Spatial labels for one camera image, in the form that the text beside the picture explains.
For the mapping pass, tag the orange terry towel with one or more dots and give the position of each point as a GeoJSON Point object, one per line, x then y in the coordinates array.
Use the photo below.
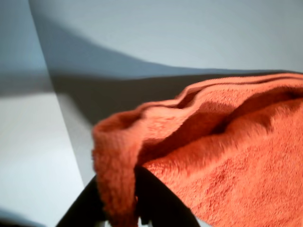
{"type": "Point", "coordinates": [225, 153]}

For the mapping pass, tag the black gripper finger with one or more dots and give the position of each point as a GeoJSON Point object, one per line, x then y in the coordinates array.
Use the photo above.
{"type": "Point", "coordinates": [87, 208]}
{"type": "Point", "coordinates": [161, 203]}

